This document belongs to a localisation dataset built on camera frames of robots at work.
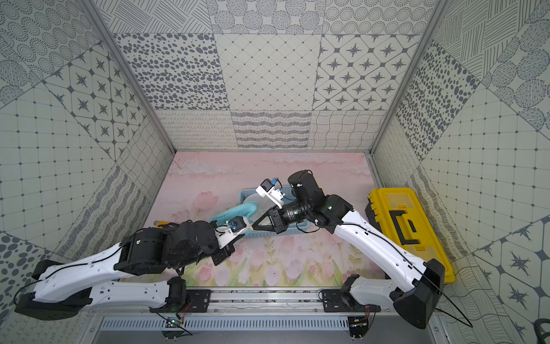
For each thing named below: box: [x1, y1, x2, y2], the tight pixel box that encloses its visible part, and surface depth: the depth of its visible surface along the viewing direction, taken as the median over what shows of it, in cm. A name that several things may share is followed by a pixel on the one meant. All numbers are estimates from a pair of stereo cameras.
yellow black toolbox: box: [365, 187, 457, 284], surface depth 79 cm
